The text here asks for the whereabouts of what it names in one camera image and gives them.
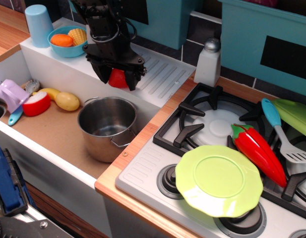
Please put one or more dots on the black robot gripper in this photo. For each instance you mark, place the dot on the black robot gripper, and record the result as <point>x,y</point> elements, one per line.
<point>109,47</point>

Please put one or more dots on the red toy strawberry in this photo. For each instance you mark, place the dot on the red toy strawberry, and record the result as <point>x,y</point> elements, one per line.
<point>117,79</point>

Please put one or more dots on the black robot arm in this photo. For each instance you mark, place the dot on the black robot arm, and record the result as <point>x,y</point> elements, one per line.
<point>102,8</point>

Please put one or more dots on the stainless steel pot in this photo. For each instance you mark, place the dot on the stainless steel pot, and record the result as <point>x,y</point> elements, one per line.
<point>108,126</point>

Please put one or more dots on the blue plastic bowl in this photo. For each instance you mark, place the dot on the blue plastic bowl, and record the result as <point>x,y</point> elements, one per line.
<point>66,52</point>

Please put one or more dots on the yellow toy corn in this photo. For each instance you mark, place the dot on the yellow toy corn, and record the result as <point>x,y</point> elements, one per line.
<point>78,35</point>

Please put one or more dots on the yellow toy potato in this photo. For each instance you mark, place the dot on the yellow toy potato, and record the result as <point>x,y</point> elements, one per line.
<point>67,101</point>

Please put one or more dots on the yellow toy banana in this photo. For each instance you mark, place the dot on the yellow toy banana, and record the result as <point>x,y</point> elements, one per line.
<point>50,91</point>

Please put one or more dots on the orange toy carrot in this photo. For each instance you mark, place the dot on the orange toy carrot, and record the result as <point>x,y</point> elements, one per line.
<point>62,40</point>

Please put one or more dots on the teal cabinet box left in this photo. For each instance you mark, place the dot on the teal cabinet box left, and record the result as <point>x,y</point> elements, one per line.
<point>162,21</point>

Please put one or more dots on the teal cabinet box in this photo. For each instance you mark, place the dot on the teal cabinet box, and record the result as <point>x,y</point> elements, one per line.
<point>162,21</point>
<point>265,43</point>

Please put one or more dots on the red toy apple half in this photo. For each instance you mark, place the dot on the red toy apple half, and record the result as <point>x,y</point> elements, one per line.
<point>36,104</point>

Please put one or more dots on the white salt shaker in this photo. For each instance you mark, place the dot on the white salt shaker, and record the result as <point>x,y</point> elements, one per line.
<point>209,63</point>

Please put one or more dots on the light blue plastic cup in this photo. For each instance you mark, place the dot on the light blue plastic cup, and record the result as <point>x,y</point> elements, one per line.
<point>39,25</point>

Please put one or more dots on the purple plastic cup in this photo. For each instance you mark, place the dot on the purple plastic cup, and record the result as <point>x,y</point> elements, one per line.
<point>13,95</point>

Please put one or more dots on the grey stove knob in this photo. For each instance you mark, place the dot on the grey stove knob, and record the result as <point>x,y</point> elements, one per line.
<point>166,182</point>
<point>249,225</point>

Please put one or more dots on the red toy chili pepper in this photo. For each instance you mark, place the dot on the red toy chili pepper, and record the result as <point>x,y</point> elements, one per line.
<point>257,150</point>

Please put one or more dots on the lime green plastic plate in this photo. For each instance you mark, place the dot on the lime green plastic plate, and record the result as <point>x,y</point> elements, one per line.
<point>218,181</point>

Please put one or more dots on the teal cabinet box right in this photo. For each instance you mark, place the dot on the teal cabinet box right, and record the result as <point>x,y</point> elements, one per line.
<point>265,43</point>

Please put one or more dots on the blue clamp device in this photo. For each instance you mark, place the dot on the blue clamp device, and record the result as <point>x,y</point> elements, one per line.
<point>14,195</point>

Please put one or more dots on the green plastic lid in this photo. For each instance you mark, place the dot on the green plastic lid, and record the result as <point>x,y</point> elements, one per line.
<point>293,113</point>

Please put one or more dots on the black stove grate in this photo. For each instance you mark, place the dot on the black stove grate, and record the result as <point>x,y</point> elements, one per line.
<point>204,118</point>

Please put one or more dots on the teal handled strainer spoon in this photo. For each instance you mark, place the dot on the teal handled strainer spoon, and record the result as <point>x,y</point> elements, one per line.
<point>31,86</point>

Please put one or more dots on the blue handled grey spatula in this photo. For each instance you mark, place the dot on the blue handled grey spatula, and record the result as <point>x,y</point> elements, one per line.
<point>289,151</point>

